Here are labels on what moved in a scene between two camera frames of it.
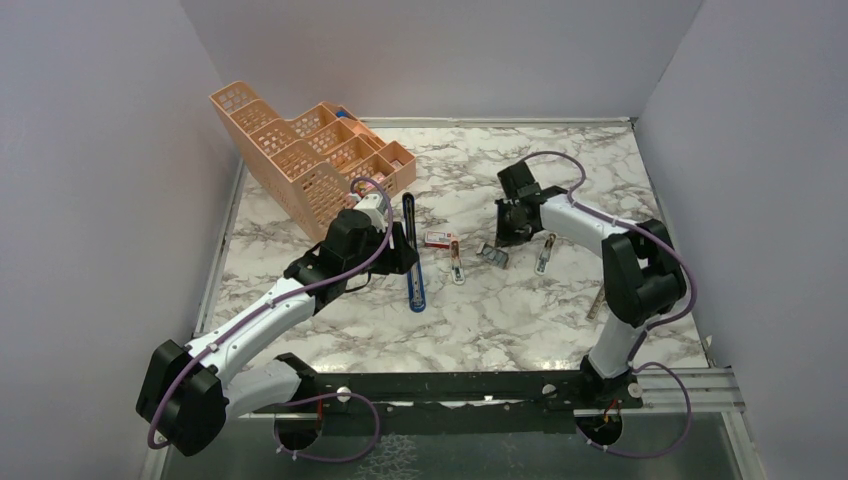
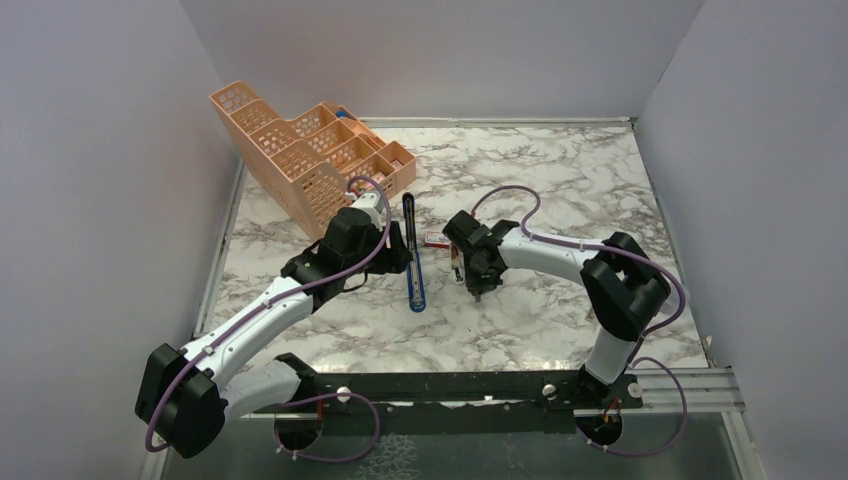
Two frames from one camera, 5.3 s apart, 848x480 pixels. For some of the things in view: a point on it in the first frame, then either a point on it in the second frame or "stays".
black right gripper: (504, 237) to (483, 284)
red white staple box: (438, 239) stays
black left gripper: (400, 259) stays
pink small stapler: (457, 270) stays
